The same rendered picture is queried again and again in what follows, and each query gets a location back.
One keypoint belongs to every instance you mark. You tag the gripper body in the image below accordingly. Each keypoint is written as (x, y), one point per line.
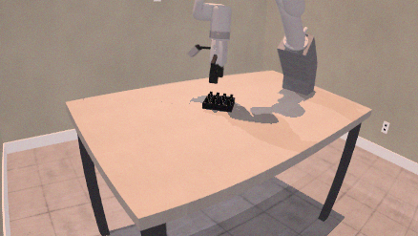
(219, 47)

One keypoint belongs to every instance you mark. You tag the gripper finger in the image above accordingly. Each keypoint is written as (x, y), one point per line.
(214, 75)
(220, 71)

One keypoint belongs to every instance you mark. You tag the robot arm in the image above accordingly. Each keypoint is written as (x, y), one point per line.
(220, 17)

